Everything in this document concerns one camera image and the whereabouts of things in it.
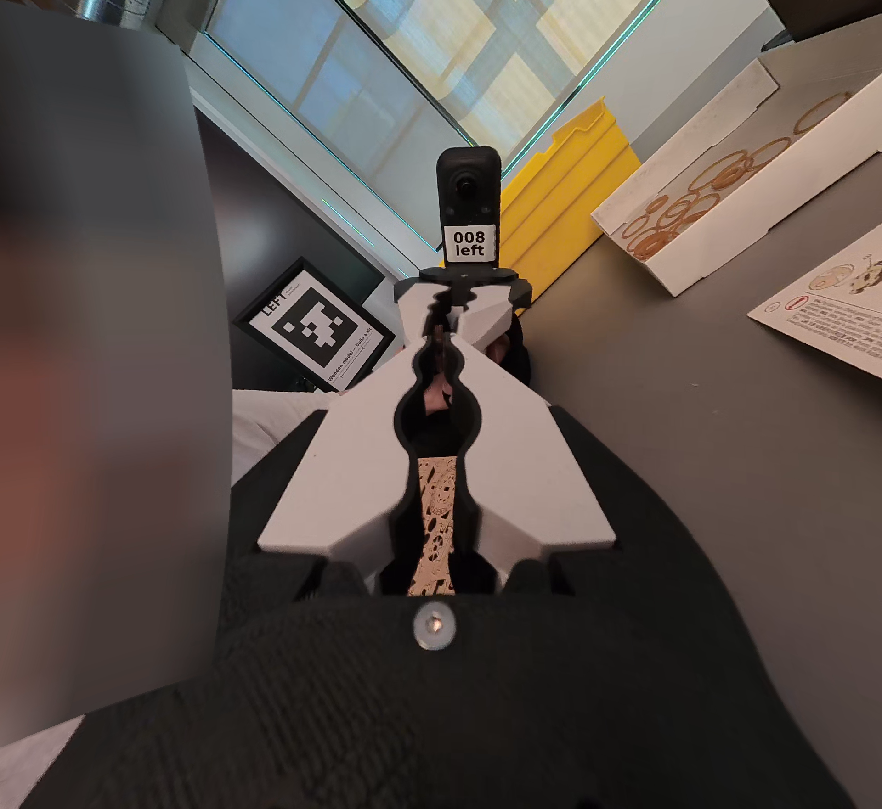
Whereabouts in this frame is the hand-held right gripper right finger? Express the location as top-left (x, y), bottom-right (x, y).
top-left (444, 334), bottom-right (617, 584)

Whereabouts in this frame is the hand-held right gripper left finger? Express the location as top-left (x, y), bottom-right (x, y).
top-left (258, 338), bottom-right (430, 577)

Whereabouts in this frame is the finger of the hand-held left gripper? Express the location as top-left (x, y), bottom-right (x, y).
top-left (400, 281), bottom-right (449, 346)
top-left (455, 291), bottom-right (515, 350)

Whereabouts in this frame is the laser-cut wooden parts sheet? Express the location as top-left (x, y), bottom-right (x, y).
top-left (405, 454), bottom-right (460, 598)

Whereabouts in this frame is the yellow plastic bin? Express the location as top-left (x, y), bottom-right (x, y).
top-left (496, 96), bottom-right (644, 302)

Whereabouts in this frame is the black framed marker sign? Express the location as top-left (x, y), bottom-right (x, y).
top-left (233, 257), bottom-right (396, 394)

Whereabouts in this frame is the window with patterned blind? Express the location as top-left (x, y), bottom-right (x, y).
top-left (155, 0), bottom-right (788, 280)

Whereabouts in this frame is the pile of brown rubber bands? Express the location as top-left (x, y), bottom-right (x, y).
top-left (622, 91), bottom-right (855, 262)

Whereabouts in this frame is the white cardboard box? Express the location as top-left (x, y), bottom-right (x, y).
top-left (590, 57), bottom-right (882, 298)

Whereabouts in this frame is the printed instruction sheet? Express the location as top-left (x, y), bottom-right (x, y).
top-left (747, 224), bottom-right (882, 364)

